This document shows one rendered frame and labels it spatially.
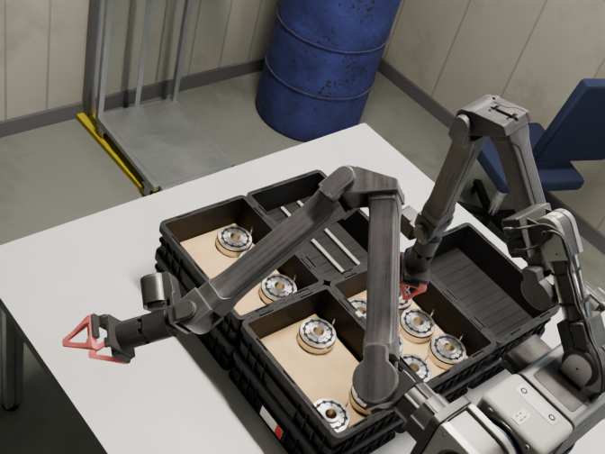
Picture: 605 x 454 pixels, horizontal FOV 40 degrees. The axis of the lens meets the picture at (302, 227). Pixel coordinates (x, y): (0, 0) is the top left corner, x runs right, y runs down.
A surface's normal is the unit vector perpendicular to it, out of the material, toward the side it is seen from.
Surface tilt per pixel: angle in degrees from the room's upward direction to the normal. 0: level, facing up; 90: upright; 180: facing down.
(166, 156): 0
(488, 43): 90
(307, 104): 90
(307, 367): 0
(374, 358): 39
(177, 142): 0
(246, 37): 90
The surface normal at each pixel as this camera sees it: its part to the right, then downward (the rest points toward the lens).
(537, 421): 0.23, -0.71
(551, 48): -0.74, 0.31
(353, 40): 0.27, 0.70
